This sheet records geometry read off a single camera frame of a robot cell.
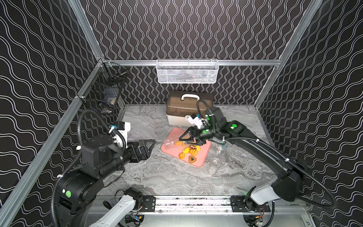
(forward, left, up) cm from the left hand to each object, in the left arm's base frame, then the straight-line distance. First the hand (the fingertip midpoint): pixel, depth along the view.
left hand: (147, 139), depth 53 cm
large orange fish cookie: (+18, -21, -37) cm, 46 cm away
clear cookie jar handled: (+18, -38, -35) cm, 55 cm away
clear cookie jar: (+8, -33, -39) cm, 52 cm away
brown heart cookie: (+11, -19, -39) cm, 45 cm away
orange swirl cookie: (+13, -13, -39) cm, 42 cm away
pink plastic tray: (+14, -26, -40) cm, 50 cm away
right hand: (+8, -13, -12) cm, 19 cm away
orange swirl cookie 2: (+15, -20, -39) cm, 46 cm away
